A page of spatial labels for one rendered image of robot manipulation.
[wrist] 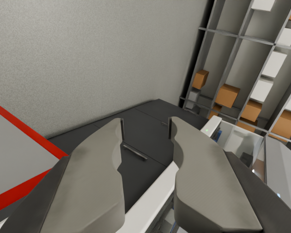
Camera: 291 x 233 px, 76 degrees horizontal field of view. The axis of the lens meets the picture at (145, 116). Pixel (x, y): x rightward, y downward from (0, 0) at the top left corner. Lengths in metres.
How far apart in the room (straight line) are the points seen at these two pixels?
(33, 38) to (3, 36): 0.14
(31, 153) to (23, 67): 0.68
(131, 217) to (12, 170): 0.52
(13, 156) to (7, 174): 0.07
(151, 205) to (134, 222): 0.12
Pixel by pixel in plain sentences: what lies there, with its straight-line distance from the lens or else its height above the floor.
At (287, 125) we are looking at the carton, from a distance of 3.51.
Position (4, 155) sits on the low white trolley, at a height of 0.57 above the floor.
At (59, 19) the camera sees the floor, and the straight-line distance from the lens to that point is 1.27.
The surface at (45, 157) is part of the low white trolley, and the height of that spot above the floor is 0.64.
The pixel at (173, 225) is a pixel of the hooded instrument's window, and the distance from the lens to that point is 0.94.
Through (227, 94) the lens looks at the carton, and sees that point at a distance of 3.41.
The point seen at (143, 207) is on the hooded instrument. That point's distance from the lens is 0.94.
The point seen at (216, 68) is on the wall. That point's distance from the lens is 3.81.
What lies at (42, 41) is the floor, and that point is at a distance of 1.22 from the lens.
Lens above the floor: 1.03
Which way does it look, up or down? 24 degrees down
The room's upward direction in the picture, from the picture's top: 116 degrees clockwise
